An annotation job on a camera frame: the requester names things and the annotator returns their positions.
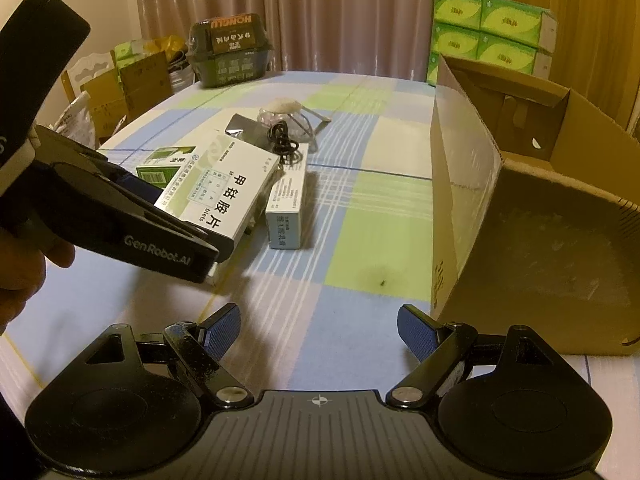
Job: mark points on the low brown cardboard box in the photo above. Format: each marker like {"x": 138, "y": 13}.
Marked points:
{"x": 102, "y": 105}

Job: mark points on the clear plastic container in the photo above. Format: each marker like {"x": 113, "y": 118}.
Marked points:
{"x": 225, "y": 185}

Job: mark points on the pink curtain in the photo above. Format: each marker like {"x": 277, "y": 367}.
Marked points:
{"x": 325, "y": 10}

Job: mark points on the person's left hand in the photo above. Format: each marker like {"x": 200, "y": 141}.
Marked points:
{"x": 25, "y": 270}

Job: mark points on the tall brown cardboard box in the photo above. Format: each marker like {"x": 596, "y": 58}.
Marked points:
{"x": 147, "y": 85}

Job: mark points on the green and white box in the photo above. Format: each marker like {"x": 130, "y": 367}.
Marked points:
{"x": 160, "y": 165}

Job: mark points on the dark green plastic container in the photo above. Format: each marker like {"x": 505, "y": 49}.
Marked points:
{"x": 230, "y": 60}

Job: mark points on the green tissue packs in box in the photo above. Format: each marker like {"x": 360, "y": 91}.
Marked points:
{"x": 127, "y": 54}

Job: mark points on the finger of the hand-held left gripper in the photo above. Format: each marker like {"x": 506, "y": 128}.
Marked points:
{"x": 140, "y": 185}
{"x": 225, "y": 251}

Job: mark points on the yellow plastic bag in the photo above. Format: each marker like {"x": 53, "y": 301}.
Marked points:
{"x": 167, "y": 46}

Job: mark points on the white chair back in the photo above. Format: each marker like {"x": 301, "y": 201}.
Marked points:
{"x": 87, "y": 67}

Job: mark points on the wooden door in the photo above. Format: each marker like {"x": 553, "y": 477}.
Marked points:
{"x": 575, "y": 10}

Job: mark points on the stack of green tissue packs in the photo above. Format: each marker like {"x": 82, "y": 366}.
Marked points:
{"x": 505, "y": 25}

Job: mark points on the clear plastic bag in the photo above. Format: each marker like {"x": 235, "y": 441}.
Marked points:
{"x": 282, "y": 107}
{"x": 75, "y": 120}

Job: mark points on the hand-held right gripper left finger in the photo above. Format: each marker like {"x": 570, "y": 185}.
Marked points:
{"x": 222, "y": 331}

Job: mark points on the shiny foil packet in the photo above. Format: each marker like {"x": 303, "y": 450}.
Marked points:
{"x": 240, "y": 124}

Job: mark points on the crumpled clear plastic bag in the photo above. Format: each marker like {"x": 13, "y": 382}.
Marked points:
{"x": 75, "y": 120}

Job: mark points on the checked tablecloth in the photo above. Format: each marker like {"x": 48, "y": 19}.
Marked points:
{"x": 350, "y": 240}

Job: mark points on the metal bucket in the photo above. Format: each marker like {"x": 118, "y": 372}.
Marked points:
{"x": 179, "y": 72}

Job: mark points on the small white medicine box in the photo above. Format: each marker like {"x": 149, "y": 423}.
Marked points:
{"x": 285, "y": 210}

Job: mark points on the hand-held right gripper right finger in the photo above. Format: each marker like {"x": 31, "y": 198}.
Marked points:
{"x": 417, "y": 332}

